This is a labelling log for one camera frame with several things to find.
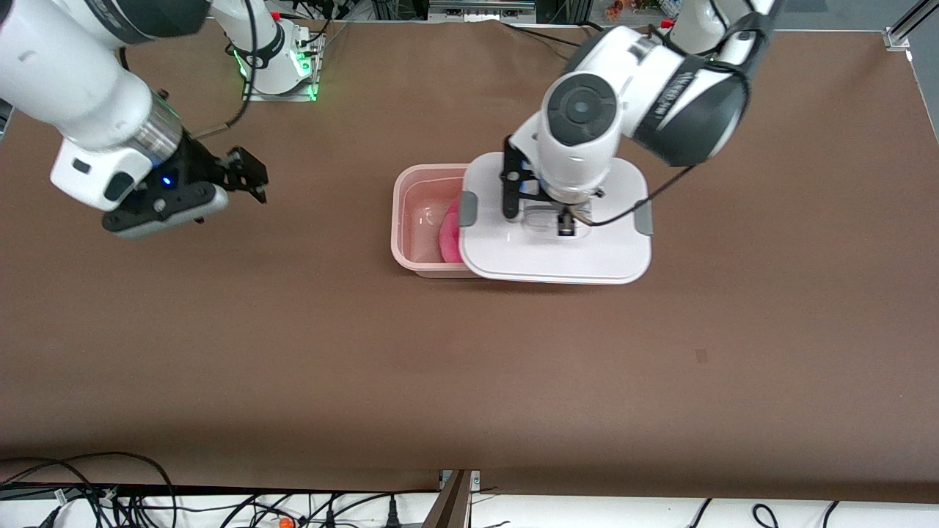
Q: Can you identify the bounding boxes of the white box lid grey clips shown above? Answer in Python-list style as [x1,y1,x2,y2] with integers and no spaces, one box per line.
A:
[458,150,654,285]

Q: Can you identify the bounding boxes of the pink plush toy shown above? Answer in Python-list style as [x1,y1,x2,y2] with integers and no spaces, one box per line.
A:
[439,192,465,264]

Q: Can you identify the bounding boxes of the translucent pink plastic box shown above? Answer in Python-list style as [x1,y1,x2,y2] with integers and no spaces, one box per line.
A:
[391,164,481,279]

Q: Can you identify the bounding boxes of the brown table cover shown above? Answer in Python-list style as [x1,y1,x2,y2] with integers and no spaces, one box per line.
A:
[0,15,939,504]

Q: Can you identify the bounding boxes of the aluminium corner profile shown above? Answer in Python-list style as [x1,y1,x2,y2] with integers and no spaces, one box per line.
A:
[884,0,939,52]

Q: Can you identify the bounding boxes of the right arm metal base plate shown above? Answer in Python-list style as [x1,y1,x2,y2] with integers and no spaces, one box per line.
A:
[242,33,322,102]

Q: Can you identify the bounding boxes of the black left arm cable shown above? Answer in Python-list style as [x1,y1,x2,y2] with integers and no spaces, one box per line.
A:
[572,15,756,228]

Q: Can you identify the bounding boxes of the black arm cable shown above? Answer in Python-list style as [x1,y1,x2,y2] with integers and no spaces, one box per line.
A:
[572,15,756,228]
[191,0,259,141]

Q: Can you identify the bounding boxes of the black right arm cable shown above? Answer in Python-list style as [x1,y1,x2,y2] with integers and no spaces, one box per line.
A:
[191,0,259,141]

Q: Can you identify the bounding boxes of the long black table cable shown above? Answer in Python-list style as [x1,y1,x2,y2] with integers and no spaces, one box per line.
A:
[501,21,591,49]

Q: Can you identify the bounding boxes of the looping black cable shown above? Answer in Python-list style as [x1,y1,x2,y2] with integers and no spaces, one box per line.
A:
[0,451,178,528]

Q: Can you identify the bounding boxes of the aluminium profile post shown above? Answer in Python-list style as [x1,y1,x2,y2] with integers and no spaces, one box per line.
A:
[422,469,481,528]

